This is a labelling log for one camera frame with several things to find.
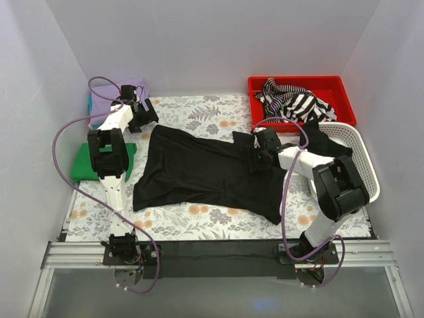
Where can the black garment in basket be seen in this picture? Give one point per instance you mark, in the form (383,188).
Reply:
(320,143)

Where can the black t shirt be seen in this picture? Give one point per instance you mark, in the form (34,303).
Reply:
(183,168)

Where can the folded teal t shirt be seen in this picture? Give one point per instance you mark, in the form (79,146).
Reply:
(91,124)

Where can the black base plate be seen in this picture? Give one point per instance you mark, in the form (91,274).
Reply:
(204,259)

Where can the folded green t shirt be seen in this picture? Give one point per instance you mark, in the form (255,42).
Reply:
(82,170)

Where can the aluminium frame rail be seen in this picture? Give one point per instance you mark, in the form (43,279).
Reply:
(73,255)

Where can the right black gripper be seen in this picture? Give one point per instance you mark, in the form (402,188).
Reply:
(255,158)

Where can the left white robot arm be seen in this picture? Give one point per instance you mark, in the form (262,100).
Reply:
(110,160)

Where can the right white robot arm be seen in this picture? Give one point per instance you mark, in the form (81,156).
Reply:
(340,191)

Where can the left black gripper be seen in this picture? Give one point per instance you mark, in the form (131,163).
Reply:
(142,116)

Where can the floral table cloth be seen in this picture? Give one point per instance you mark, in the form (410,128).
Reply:
(214,117)

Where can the black white striped shirt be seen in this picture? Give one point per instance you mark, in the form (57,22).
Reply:
(295,103)

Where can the white perforated laundry basket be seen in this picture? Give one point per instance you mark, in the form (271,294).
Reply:
(348,136)

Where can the folded lilac t shirt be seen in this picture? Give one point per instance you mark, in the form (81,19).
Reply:
(101,106)

